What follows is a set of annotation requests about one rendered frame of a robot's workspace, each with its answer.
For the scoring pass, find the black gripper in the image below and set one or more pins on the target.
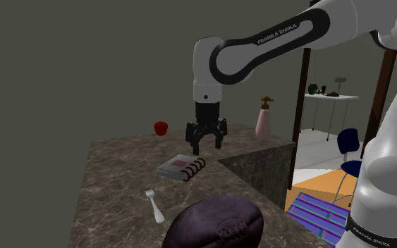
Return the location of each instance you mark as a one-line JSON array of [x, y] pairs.
[[207, 111]]

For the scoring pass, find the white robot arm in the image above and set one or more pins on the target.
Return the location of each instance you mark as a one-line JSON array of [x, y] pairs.
[[387, 165]]

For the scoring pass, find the grey spiral notebook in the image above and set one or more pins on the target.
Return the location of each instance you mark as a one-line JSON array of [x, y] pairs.
[[176, 166]]

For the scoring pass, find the red apple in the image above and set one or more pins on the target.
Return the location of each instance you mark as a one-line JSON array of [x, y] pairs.
[[160, 128]]

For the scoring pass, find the pink soap dispenser bottle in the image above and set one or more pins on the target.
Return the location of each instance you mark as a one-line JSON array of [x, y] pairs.
[[263, 122]]

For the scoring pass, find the dark purple rugby ball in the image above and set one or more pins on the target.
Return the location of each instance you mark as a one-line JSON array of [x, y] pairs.
[[215, 223]]

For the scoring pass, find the white fork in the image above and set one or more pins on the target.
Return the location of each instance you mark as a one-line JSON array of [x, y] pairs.
[[156, 210]]

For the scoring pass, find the white table with items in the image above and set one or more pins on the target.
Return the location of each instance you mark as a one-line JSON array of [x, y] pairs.
[[332, 97]]

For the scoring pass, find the purple striped rug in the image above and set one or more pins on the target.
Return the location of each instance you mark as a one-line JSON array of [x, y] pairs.
[[316, 216]]

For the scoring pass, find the blue chair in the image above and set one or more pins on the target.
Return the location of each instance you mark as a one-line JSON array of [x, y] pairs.
[[348, 140]]

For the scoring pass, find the dark brown door frame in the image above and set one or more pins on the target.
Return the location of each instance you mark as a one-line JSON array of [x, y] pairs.
[[302, 89]]

